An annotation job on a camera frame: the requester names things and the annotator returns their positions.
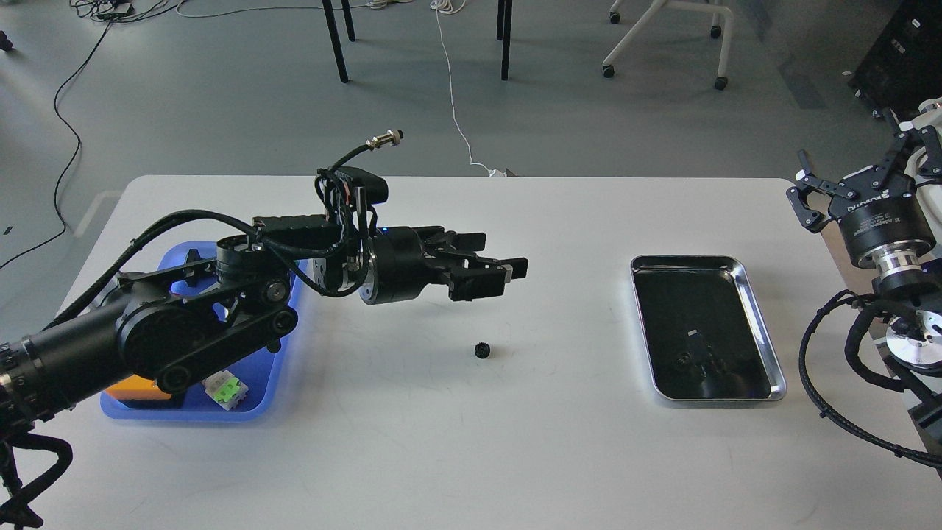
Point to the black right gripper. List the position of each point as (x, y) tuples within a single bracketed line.
[(883, 224)]

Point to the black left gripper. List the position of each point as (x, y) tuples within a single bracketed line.
[(399, 267)]

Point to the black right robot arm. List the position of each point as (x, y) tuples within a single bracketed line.
[(894, 343)]

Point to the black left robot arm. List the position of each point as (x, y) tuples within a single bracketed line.
[(181, 325)]

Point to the white chair right edge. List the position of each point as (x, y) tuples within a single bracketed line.
[(923, 152)]

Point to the black equipment case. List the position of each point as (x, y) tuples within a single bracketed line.
[(903, 67)]

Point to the silver metal tray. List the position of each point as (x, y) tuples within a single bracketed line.
[(704, 304)]

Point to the black table leg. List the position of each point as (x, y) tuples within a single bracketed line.
[(334, 35), (505, 16)]

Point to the black table leg right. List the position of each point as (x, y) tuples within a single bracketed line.
[(505, 16)]

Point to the white rolling chair base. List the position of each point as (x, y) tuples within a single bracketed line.
[(649, 42)]

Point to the orange button box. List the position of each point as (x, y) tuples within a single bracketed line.
[(136, 391)]

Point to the light green switch module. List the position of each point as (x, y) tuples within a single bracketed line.
[(225, 389)]

